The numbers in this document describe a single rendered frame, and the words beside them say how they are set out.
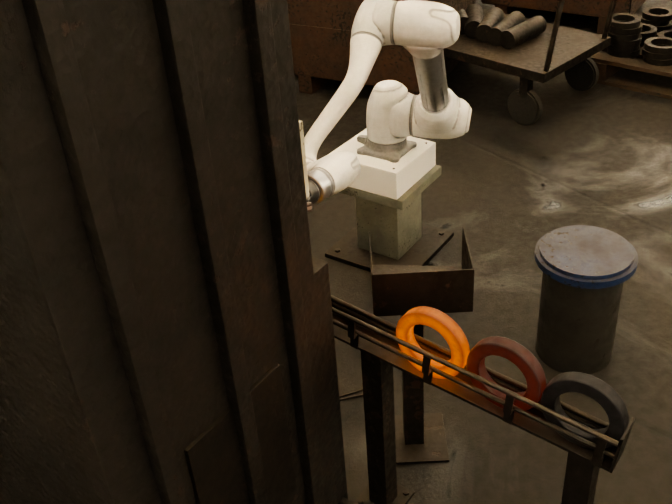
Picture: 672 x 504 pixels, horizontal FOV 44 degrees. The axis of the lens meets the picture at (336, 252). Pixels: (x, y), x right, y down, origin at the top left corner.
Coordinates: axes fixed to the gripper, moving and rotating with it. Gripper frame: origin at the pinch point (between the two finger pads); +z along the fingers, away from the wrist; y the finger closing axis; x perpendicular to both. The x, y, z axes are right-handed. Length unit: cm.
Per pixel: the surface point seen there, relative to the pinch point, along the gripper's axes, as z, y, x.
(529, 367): 5, -76, -11
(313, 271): 14.9, -27.1, 2.3
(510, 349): 5, -72, -8
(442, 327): 6, -56, -8
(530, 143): -231, 19, -73
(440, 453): -25, -41, -82
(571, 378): 4, -85, -10
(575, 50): -279, 18, -38
